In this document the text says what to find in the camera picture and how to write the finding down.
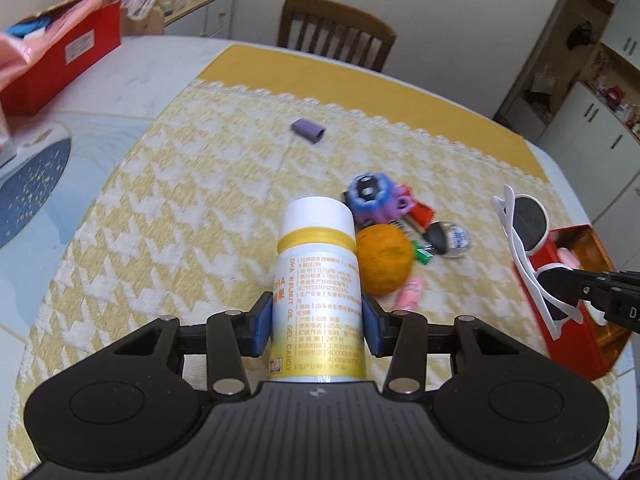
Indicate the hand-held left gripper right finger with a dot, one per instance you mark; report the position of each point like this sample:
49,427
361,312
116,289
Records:
372,330

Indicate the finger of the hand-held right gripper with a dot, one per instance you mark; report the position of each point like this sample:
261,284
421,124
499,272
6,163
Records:
575,285

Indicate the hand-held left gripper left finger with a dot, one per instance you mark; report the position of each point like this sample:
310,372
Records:
261,327

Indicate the red tin box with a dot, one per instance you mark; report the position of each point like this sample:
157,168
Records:
580,355

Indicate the orange mandarin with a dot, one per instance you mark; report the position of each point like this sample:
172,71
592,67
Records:
385,260

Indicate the white sunglasses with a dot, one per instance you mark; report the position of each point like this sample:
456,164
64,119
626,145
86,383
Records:
530,220

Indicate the white bottle with yellow band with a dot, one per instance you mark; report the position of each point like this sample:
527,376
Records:
315,260

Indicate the red candy packet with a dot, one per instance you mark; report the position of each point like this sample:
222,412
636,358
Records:
420,216

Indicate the purple blue fidget toy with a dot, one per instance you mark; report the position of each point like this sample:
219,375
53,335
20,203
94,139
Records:
370,195

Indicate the pink candy packet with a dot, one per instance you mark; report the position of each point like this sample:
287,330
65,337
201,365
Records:
411,292

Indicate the green candy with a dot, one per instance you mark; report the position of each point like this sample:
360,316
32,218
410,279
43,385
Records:
422,252

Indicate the small capsule with black cap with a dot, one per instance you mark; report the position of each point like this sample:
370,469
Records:
447,240

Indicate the yellow houndstooth table mat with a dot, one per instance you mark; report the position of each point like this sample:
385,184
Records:
200,200

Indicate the small purple block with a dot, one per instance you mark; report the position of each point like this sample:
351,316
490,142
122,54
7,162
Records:
307,130

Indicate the wooden chair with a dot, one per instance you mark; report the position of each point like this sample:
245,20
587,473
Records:
330,20

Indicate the white sideboard with wooden top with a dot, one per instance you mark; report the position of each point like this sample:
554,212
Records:
210,15

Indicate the large red box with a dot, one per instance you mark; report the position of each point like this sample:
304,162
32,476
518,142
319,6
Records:
75,55

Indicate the pink cloth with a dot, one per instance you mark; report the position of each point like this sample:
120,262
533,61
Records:
60,15

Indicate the white wall cabinet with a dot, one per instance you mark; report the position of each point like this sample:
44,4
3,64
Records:
600,125

